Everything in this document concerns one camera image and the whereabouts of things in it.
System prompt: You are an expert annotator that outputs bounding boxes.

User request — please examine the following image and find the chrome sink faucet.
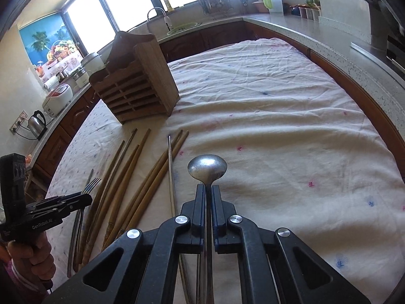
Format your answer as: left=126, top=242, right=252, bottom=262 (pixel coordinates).
left=146, top=6, right=173, bottom=31

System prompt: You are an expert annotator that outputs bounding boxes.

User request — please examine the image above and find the steel electric kettle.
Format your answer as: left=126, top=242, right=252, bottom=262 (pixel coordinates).
left=28, top=110, right=47, bottom=140

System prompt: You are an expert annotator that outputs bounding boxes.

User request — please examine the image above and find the green white container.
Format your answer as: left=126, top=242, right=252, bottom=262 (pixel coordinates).
left=263, top=0, right=284, bottom=14

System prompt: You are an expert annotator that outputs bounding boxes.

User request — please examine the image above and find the wooden chopstick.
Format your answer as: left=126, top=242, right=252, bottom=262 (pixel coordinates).
left=71, top=140, right=126, bottom=272
left=73, top=128, right=139, bottom=272
left=124, top=130, right=190, bottom=234
left=106, top=130, right=183, bottom=244
left=103, top=128, right=151, bottom=245
left=79, top=145, right=141, bottom=265

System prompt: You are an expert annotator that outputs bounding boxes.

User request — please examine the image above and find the left hand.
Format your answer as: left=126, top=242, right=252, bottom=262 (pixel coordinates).
left=7, top=232, right=56, bottom=283

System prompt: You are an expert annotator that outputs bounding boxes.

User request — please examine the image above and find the fruit beach poster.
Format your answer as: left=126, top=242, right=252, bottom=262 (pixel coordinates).
left=19, top=13, right=83, bottom=83

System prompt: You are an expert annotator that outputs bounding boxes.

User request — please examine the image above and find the steel spoon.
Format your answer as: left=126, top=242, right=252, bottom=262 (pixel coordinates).
left=187, top=155, right=227, bottom=303

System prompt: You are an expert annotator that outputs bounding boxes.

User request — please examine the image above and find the wooden utensil holder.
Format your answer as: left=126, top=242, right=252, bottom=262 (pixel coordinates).
left=89, top=32, right=180, bottom=124

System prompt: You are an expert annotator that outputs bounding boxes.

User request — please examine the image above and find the white rice cooker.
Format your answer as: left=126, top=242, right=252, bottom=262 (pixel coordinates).
left=42, top=84, right=73, bottom=117

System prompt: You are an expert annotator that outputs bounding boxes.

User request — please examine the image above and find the white floral tablecloth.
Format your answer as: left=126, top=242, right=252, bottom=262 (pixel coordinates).
left=47, top=39, right=404, bottom=303

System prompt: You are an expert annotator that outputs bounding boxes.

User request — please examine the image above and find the steel fork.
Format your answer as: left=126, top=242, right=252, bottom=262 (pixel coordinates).
left=67, top=177, right=101, bottom=278

